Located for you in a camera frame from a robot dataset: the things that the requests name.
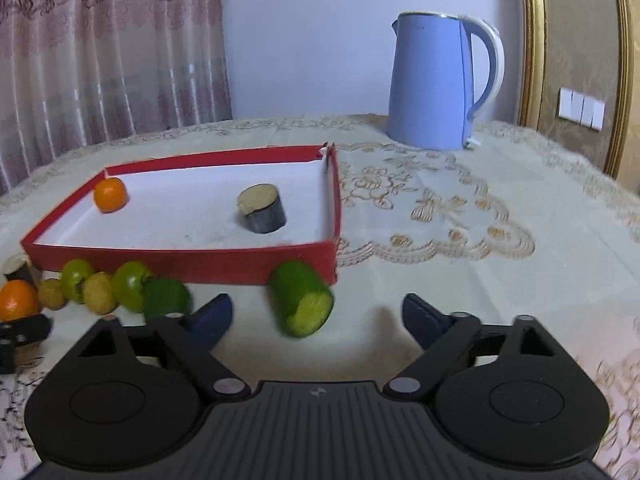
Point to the orange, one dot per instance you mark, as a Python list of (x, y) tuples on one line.
[(17, 300), (110, 195)]

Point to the round green fruit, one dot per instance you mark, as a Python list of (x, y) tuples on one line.
[(77, 277), (131, 285)]

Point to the pink patterned curtain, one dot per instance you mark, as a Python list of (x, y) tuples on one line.
[(100, 50)]

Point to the blue electric kettle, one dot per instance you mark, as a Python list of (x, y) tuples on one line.
[(430, 85)]

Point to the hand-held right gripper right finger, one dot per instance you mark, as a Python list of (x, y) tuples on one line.
[(422, 320)]

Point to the red cardboard tray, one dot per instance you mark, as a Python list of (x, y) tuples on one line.
[(200, 262)]

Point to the halved green lime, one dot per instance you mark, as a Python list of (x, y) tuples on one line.
[(300, 300)]

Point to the white wall switch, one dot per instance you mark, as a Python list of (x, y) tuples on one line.
[(580, 108)]

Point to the brown longan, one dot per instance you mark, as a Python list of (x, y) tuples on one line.
[(52, 294), (100, 292)]

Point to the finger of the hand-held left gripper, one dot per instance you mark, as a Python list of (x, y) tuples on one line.
[(27, 330)]

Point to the gold wall panel frame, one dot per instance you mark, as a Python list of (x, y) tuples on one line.
[(532, 35)]

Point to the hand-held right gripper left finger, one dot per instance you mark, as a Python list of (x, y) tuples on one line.
[(212, 320)]

